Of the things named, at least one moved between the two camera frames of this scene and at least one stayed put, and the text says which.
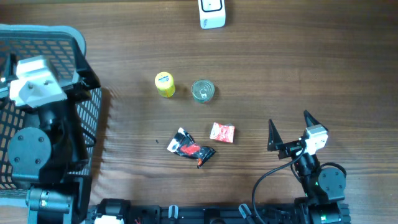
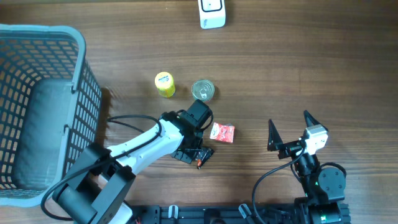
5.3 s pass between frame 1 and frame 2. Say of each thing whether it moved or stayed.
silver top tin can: stayed
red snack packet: stayed
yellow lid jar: stayed
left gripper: moved
